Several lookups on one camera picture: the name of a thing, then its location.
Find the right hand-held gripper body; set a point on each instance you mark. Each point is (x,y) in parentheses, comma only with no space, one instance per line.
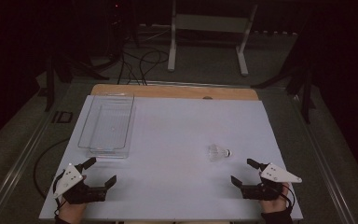
(278,174)

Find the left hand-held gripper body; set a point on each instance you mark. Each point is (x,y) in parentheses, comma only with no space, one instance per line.
(70,180)

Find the clear plastic container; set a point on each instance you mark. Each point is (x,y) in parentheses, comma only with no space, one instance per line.
(108,124)

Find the person's left hand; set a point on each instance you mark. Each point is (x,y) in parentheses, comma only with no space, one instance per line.
(71,212)

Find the person's right hand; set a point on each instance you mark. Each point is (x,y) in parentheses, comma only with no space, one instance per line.
(272,206)

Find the white table mat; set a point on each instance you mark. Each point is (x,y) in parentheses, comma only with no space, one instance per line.
(174,140)

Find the black tripod stand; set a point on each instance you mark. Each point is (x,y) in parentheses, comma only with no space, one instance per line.
(306,99)
(50,87)

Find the wooden table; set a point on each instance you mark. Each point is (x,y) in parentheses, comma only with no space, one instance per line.
(174,91)

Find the dark equipment rack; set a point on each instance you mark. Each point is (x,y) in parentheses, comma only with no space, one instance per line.
(118,28)

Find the white metal stand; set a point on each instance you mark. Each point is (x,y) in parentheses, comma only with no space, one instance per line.
(211,23)

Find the metal floor rail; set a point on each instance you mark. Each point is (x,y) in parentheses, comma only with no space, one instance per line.
(15,161)
(323,158)

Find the black rectangular floor frame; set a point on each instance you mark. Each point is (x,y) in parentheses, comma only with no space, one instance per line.
(53,117)

